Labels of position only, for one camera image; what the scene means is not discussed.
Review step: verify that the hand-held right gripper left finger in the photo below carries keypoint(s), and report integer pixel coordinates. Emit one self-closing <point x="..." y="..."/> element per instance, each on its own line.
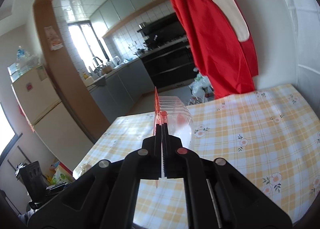
<point x="157" y="149"/>

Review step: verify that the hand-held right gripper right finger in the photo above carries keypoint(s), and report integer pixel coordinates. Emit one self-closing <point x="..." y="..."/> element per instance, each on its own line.
<point x="171" y="149"/>

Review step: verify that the clear tray with red label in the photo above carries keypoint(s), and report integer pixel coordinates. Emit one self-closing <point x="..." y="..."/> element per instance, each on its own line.
<point x="175" y="109"/>

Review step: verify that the person's left forearm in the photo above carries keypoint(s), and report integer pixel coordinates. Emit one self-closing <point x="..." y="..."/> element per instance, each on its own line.
<point x="26" y="216"/>

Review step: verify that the green white packet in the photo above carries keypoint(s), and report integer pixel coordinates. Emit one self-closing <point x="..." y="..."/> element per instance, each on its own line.
<point x="60" y="176"/>

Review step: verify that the heap of plastic bags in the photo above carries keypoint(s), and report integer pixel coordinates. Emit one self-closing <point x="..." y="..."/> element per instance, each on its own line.
<point x="200" y="86"/>

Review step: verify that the cream refrigerator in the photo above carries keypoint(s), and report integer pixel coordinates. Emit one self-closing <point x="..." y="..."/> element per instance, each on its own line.
<point x="47" y="109"/>

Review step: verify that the grey lower cabinets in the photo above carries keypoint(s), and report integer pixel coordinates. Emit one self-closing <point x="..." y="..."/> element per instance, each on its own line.
<point x="125" y="81"/>

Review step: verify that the grey cabinets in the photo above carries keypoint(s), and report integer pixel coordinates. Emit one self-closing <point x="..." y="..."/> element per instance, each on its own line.
<point x="125" y="81"/>
<point x="125" y="1"/>

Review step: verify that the yellow checkered tablecloth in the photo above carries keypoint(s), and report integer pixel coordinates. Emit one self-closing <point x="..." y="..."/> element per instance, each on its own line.
<point x="250" y="131"/>

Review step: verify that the black built-in oven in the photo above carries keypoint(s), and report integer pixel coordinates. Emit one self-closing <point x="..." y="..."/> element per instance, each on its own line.
<point x="170" y="66"/>

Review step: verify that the steel kitchen faucet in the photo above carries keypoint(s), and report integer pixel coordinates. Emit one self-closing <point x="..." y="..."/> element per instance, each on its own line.
<point x="97" y="63"/>

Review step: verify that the black range hood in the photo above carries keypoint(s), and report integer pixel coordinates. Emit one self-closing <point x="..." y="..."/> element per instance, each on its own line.
<point x="162" y="29"/>

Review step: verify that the pack of clear plastic bottles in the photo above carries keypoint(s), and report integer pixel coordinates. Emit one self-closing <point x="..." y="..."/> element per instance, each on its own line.
<point x="22" y="56"/>

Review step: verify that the red apron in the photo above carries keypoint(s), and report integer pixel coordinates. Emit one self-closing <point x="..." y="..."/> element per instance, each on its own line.
<point x="212" y="31"/>

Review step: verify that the small steel pot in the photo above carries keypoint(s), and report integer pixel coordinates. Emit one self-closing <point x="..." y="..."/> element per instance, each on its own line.
<point x="142" y="25"/>

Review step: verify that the kitchen window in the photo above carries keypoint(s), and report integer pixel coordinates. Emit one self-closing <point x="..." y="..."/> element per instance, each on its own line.
<point x="82" y="41"/>

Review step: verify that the grey upper cabinets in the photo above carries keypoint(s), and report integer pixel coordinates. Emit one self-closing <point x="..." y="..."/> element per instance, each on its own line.
<point x="125" y="1"/>

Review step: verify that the white creased sheet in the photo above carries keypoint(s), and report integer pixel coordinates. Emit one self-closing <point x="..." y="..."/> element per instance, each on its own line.
<point x="300" y="31"/>

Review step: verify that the wooden door frame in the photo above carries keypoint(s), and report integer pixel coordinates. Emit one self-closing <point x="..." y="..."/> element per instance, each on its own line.
<point x="75" y="81"/>

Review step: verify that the wall poster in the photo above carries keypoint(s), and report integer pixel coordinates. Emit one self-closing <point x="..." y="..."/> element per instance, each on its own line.
<point x="53" y="38"/>

